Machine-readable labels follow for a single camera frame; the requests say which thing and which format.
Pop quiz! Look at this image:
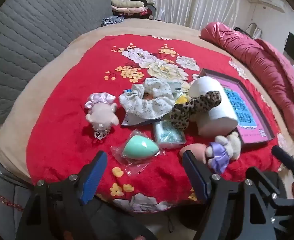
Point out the pink plush bear lilac hat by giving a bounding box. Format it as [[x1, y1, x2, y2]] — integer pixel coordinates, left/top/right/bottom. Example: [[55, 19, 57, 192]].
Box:
[[84, 92, 119, 140]]

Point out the white toilet paper roll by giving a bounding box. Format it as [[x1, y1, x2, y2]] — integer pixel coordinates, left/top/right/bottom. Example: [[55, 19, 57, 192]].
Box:
[[189, 76, 238, 137]]

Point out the green makeup sponge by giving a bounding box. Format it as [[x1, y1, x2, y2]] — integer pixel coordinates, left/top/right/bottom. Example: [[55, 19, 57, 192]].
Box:
[[110, 128, 166, 176]]

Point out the dark shallow cardboard box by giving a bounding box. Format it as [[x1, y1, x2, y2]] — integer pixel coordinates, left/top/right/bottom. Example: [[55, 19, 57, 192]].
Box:
[[199, 69, 275, 146]]

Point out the pink blue book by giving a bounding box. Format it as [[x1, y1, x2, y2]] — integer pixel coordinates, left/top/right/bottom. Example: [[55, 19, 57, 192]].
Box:
[[214, 77, 269, 144]]

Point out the green tissue pack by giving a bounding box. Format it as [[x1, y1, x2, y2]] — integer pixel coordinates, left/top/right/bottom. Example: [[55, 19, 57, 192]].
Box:
[[153, 120, 187, 149]]

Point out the red floral blanket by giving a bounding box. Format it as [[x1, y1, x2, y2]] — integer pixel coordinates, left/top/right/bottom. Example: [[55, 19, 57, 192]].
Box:
[[26, 34, 282, 213]]

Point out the pink rolled quilt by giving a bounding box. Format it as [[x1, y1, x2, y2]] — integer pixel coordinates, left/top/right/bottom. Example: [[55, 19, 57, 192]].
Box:
[[200, 22, 294, 136]]

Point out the blue patterned cloth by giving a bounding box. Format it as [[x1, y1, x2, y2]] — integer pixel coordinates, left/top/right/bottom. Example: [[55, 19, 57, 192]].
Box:
[[101, 16, 125, 27]]

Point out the white air conditioner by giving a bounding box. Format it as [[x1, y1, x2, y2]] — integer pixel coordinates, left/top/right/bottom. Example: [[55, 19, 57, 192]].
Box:
[[258, 0, 286, 13]]

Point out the cartoon face wipes pack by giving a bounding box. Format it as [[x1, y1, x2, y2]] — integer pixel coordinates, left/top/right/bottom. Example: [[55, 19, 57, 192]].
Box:
[[119, 85, 161, 126]]

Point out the grey quilted sofa cover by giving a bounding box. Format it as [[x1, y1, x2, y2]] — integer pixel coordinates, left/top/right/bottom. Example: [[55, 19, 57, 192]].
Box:
[[0, 0, 112, 126]]

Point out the white curtain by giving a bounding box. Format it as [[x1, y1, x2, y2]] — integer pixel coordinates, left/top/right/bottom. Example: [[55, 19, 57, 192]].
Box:
[[148, 0, 240, 30]]

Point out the tan bed sheet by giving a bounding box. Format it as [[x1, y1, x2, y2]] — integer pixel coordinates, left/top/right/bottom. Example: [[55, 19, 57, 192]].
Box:
[[0, 18, 294, 183]]

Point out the leopard print scrunchie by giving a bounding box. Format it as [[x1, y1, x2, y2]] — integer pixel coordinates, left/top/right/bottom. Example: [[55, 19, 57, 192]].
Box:
[[169, 91, 221, 131]]

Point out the pink makeup sponge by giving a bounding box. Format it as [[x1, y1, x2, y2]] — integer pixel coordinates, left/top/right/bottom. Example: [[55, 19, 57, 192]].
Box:
[[180, 144, 207, 164]]

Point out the cream plush bear purple bow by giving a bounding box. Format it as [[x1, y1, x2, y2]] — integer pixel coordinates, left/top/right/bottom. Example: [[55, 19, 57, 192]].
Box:
[[204, 131, 241, 174]]

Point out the yellow white tissue pack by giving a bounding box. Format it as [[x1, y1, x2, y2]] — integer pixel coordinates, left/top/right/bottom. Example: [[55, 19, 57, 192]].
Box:
[[169, 81, 190, 104]]

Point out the white floral scrunchie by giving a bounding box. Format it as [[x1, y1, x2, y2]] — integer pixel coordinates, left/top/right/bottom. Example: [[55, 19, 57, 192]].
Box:
[[119, 77, 175, 120]]

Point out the stack of folded clothes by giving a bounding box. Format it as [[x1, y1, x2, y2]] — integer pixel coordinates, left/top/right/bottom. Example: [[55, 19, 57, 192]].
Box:
[[111, 0, 156, 20]]

